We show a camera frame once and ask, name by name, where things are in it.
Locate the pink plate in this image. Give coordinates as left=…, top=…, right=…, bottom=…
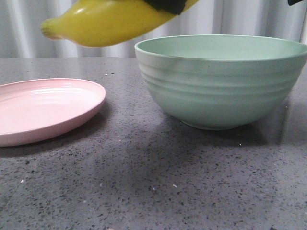
left=0, top=78, right=106, bottom=147

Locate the green ribbed bowl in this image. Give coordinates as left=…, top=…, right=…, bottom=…
left=135, top=34, right=307, bottom=130

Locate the white curtain backdrop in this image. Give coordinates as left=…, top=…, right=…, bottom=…
left=0, top=0, right=307, bottom=58

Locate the yellow banana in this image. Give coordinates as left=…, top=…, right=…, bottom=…
left=41, top=0, right=196, bottom=47

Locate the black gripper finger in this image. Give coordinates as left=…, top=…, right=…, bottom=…
left=287, top=0, right=303, bottom=6
left=144, top=0, right=187, bottom=15

